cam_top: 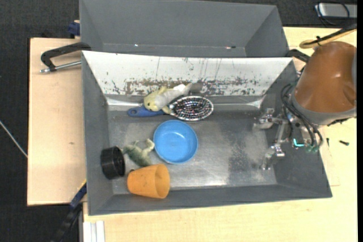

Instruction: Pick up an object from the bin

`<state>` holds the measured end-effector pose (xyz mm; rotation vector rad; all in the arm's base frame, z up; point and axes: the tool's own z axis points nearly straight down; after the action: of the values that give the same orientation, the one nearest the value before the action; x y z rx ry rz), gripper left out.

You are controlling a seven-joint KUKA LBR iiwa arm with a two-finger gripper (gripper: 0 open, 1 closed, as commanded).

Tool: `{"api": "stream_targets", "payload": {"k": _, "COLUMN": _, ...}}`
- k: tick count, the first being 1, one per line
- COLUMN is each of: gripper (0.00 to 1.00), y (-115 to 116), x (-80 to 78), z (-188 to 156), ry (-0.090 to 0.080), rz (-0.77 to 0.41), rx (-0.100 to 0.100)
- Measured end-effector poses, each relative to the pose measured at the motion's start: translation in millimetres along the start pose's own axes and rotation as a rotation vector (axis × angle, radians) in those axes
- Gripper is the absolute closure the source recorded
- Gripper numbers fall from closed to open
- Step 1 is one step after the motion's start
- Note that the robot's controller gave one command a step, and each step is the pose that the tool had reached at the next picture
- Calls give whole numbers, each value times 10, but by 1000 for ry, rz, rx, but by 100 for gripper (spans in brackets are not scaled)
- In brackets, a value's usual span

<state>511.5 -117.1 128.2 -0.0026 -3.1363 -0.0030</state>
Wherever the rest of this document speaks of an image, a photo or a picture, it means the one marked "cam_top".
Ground pale wood board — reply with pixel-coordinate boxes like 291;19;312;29
27;37;87;206

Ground grey metal bin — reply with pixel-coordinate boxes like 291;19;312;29
78;0;333;216

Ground pale yellow toy animal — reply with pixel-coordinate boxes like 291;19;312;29
143;83;194;115

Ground blue bowl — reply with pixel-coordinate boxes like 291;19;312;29
153;119;199;165

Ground black ribbed wheel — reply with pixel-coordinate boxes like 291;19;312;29
100;146;126;180

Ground blue-handled hairbrush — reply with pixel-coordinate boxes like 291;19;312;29
126;95;214;122

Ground green toy animal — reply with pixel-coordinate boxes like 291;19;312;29
122;138;156;167

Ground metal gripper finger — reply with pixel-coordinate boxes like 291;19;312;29
260;143;286;171
252;108;283;130

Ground orange cup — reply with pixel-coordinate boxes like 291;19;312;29
126;163;171;199

